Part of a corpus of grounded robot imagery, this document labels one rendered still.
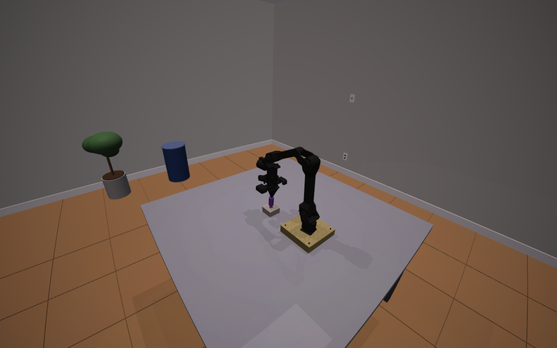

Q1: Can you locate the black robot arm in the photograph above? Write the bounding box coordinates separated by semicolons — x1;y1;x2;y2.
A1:
256;147;321;235

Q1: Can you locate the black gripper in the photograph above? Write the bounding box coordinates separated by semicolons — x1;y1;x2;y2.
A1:
256;174;287;198

